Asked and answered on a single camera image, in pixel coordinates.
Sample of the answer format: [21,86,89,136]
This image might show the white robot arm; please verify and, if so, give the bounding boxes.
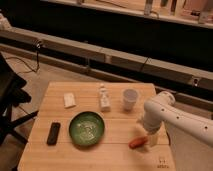
[142,91,213,147]

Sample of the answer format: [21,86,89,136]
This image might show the green ceramic bowl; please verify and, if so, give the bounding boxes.
[68,111,105,147]

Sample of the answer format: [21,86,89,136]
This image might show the white paper cup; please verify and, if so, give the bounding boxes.
[123,89,138,111]

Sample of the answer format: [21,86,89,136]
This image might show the white figurine bottle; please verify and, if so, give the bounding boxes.
[99,84,111,112]

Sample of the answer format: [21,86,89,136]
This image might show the white rectangular block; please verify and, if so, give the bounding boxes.
[64,93,76,108]

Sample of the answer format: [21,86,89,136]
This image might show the black remote control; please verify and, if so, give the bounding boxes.
[47,122,61,145]

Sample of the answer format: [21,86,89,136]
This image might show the black office chair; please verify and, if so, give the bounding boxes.
[0,52,38,145]

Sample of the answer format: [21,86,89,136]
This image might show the black cable on floor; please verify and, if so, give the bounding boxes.
[4,40,45,74]

